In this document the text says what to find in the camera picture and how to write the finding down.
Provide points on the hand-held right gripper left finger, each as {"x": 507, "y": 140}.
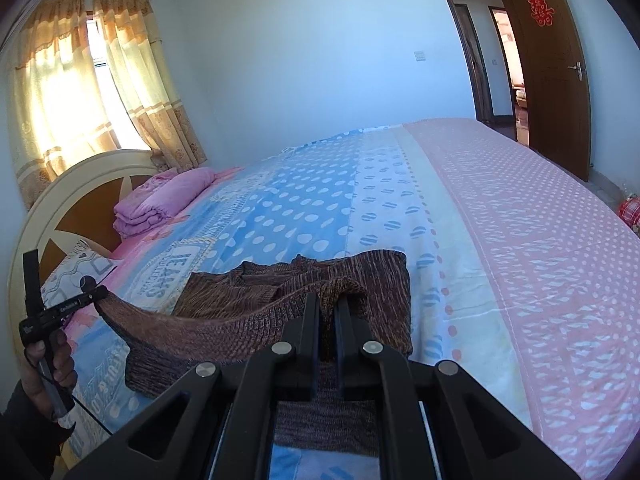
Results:
{"x": 307, "y": 355}

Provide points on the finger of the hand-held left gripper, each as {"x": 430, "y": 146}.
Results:
{"x": 95, "y": 292}
{"x": 31, "y": 285}

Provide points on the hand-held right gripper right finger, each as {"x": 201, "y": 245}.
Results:
{"x": 347, "y": 355}

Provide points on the brown knitted sweater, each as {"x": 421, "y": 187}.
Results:
{"x": 385, "y": 285}

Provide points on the person's left forearm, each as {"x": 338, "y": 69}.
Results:
{"x": 25, "y": 430}

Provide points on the person's left hand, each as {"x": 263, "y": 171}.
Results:
{"x": 65, "y": 360}

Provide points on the white patterned pillow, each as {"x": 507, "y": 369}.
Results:
{"x": 65, "y": 275}

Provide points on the cream and brown headboard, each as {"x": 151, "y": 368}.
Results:
{"x": 85, "y": 220}

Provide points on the folded pink blanket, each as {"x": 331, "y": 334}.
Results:
{"x": 165, "y": 195}

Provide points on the wide yellow patterned curtain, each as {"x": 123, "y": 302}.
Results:
{"x": 50, "y": 100}

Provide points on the bright window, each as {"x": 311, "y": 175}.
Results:
{"x": 107, "y": 90}

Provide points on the narrow yellow patterned curtain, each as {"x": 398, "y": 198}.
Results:
{"x": 150, "y": 90}

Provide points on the bed with patterned sheet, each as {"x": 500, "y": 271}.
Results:
{"x": 500, "y": 210}

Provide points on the red checkered bag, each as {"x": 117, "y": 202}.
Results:
{"x": 631, "y": 212}

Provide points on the brown wooden door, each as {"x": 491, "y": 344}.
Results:
{"x": 550, "y": 110}

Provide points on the red paper door decoration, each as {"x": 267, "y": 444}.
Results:
{"x": 540, "y": 9}

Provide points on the white wall switch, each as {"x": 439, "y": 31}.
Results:
{"x": 419, "y": 55}

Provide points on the brown door frame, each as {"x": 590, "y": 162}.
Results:
{"x": 467, "y": 35}

